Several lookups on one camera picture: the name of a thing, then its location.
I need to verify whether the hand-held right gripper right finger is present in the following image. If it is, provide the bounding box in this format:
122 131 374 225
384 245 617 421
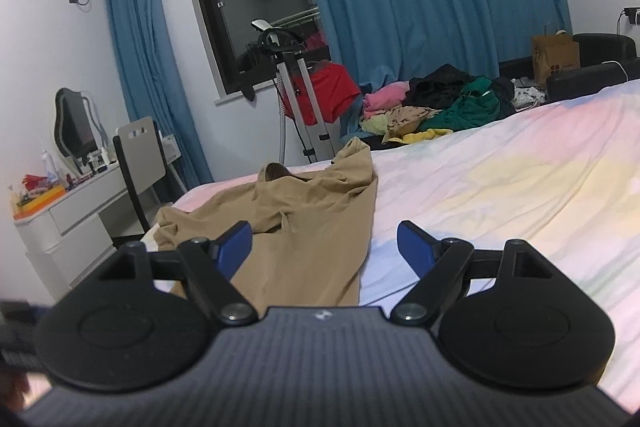
390 220 553 327

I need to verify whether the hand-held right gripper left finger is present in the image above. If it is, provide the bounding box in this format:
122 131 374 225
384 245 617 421
100 221 258 325

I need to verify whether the tan printed garment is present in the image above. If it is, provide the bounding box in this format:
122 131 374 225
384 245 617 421
152 136 378 308

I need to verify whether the yellow garment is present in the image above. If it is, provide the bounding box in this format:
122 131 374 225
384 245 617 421
389 128 453 145

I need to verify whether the bed with pastel sheet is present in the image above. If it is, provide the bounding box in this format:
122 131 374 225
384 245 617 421
25 79 640 413

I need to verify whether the pale yellow-green garment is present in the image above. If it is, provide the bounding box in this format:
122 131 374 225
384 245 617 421
360 114 391 136

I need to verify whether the beige crumpled garment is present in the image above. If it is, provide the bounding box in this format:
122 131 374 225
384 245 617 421
382 106 441 142

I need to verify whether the grey backed chair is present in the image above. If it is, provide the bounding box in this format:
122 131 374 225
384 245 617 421
112 117 186 248

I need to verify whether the white dressing table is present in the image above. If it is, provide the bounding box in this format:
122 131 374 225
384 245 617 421
14 162 133 288

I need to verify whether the orange yellow tray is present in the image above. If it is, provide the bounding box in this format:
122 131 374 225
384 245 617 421
15 186 67 210

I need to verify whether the light blue cloth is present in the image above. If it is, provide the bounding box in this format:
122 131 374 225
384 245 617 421
340 102 366 140

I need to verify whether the green garment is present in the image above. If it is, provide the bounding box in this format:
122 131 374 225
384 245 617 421
417 77 501 131

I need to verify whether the pink garment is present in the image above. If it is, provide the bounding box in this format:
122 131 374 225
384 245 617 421
362 82 412 120

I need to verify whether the garment steamer stand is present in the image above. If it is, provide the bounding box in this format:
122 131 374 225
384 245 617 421
250 19 338 162

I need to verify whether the row of cosmetic bottles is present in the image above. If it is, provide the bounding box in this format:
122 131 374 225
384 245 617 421
82 147 118 175

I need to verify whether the black garment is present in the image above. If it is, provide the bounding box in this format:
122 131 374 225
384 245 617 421
402 63 476 110

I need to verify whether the red garment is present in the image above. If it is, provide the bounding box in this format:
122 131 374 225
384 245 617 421
282 63 362 126

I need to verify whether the dark grey garment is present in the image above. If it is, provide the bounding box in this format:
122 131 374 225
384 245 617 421
492 77 517 118

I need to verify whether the white patterned garment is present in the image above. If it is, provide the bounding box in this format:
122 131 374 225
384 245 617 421
512 77 548 108

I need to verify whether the wavy framed mirror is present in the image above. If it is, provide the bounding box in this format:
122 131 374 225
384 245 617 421
52 88 108 175

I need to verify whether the narrow blue curtain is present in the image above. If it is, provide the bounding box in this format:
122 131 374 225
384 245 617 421
100 0 213 190

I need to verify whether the brown paper bag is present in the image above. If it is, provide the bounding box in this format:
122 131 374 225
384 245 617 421
531 24 582 88

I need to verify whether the black sofa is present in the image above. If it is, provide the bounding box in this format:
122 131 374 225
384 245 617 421
499 33 640 105

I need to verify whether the white charging cable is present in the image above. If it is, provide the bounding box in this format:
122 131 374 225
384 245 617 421
602 59 630 82

